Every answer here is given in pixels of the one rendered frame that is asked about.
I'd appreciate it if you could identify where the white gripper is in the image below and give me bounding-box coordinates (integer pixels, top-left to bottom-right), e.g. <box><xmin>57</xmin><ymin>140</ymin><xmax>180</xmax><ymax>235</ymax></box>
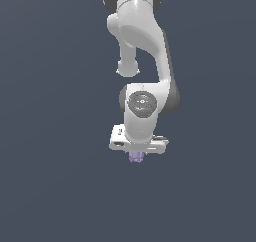
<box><xmin>108</xmin><ymin>124</ymin><xmax>170</xmax><ymax>155</ymax></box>

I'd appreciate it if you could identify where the small purple object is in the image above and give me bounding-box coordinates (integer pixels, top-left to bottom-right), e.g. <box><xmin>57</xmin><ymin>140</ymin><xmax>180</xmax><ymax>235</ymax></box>
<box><xmin>128</xmin><ymin>151</ymin><xmax>145</xmax><ymax>164</ymax></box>

